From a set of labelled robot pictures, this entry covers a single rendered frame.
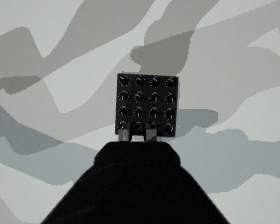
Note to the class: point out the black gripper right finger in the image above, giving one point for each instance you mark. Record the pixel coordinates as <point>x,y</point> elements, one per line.
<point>149,134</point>

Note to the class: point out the black knob box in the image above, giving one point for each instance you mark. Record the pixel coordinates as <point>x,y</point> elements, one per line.
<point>146,99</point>

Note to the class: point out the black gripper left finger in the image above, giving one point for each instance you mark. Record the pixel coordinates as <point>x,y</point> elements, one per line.
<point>125,133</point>

